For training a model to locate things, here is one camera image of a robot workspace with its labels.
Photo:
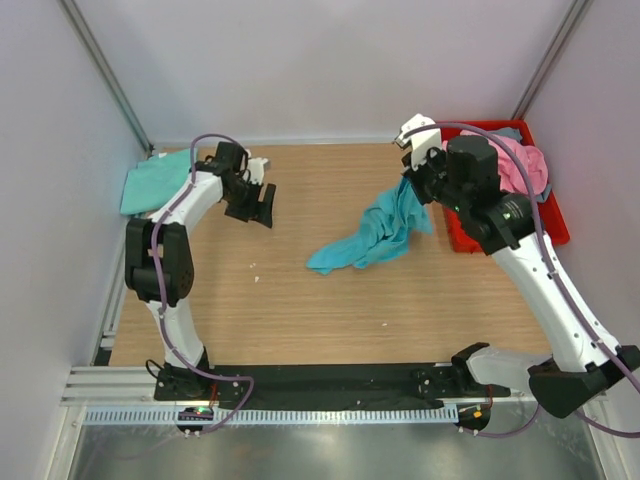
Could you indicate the pink t shirt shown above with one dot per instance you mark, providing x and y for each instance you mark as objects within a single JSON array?
[{"x": 525, "y": 160}]

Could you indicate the blue t shirt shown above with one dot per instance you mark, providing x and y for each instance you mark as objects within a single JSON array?
[{"x": 383, "y": 233}]

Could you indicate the aluminium frame rail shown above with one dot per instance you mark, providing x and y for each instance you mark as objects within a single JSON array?
[{"x": 101, "y": 385}]

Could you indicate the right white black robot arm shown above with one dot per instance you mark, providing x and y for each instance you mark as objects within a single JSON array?
[{"x": 585, "y": 359}]

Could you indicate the folded mint green t shirt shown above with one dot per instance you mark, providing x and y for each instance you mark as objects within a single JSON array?
[{"x": 153, "y": 182}]

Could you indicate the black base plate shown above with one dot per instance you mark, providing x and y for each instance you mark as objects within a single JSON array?
[{"x": 372, "y": 387}]

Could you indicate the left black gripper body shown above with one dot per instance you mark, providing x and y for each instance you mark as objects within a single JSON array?
[{"x": 245, "y": 191}]

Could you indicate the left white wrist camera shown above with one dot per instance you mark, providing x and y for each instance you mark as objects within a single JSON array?
[{"x": 256, "y": 169}]

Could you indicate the grey t shirt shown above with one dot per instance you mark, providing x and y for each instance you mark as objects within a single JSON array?
[{"x": 510, "y": 133}]

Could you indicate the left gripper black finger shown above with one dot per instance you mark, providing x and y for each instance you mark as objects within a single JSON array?
[
  {"x": 263, "y": 197},
  {"x": 243, "y": 211}
]

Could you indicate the slotted white cable duct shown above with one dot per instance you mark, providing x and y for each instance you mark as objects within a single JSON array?
[{"x": 192, "y": 416}]

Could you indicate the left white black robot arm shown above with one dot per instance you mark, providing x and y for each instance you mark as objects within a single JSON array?
[{"x": 159, "y": 266}]

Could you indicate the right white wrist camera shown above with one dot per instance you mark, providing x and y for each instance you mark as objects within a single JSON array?
[{"x": 419, "y": 136}]

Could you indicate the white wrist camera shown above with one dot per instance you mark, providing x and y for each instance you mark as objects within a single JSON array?
[
  {"x": 256, "y": 169},
  {"x": 419, "y": 136}
]

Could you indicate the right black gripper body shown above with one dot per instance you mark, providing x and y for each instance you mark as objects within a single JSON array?
[{"x": 428, "y": 181}]

